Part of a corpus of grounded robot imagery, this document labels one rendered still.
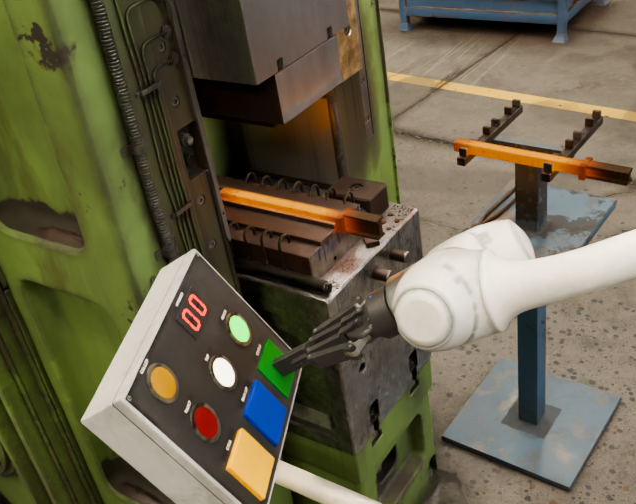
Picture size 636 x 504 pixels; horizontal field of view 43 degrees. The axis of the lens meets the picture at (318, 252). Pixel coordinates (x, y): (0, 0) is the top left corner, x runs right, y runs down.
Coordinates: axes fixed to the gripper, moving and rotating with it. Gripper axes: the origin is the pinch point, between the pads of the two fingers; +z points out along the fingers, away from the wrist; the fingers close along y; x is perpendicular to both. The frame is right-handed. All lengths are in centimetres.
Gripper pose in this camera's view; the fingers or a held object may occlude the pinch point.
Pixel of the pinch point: (295, 359)
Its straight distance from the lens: 129.9
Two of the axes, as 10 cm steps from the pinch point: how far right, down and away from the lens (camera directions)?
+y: 1.5, -5.6, 8.1
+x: -6.2, -7.0, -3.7
